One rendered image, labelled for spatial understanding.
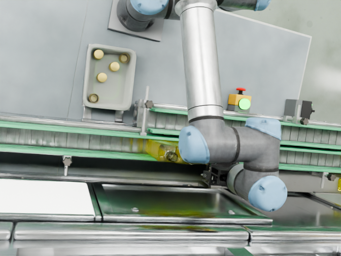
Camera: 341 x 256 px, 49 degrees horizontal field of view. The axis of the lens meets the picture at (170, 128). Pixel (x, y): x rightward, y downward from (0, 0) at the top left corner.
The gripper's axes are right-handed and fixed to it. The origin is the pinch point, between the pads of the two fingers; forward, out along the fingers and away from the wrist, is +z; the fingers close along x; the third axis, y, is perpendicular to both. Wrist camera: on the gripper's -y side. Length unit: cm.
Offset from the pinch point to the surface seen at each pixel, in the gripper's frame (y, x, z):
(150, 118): 13.3, -9.5, 30.5
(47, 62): 51, -26, 44
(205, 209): 3.1, 12.9, -4.2
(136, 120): 18.4, -8.2, 31.3
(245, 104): -25.3, -18.2, 33.1
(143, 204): 20.6, 12.8, -0.8
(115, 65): 27, -27, 37
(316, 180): -62, 10, 31
